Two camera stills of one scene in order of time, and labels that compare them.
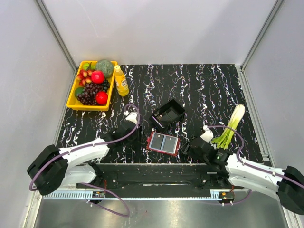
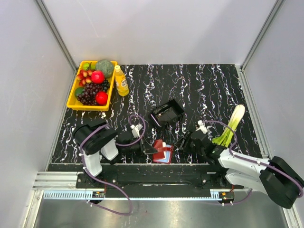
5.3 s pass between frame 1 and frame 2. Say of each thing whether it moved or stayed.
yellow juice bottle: stayed
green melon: stayed
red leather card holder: moved
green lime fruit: stayed
